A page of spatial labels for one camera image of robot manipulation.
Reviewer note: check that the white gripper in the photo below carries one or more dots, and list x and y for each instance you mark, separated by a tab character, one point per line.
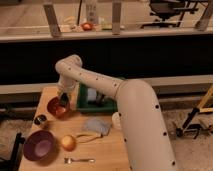
65	89

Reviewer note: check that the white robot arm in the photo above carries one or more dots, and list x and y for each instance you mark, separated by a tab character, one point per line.
144	130

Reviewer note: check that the red bowl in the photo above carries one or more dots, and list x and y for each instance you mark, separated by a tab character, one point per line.
57	108

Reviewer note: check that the purple bowl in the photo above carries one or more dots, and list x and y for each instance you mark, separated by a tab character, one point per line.
38	145

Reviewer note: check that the green rack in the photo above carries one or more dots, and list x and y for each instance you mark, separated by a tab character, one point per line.
86	101

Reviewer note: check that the small black cup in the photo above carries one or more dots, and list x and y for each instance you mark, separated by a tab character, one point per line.
40	120

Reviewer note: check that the grey blue cloth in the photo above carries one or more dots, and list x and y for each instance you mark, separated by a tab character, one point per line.
97	125

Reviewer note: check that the yellow apple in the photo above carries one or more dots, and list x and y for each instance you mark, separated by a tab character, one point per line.
68	142

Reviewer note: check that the white cup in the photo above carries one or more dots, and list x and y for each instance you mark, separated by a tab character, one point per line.
116	120

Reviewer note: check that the red apple on shelf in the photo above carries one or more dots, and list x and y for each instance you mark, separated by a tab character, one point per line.
87	26

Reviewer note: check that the silver fork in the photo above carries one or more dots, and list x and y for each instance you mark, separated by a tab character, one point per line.
71	160

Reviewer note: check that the black office chair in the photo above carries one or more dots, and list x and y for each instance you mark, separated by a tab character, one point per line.
165	9

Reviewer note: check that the yellow black tool stand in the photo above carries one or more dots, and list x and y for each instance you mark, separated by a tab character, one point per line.
201	108

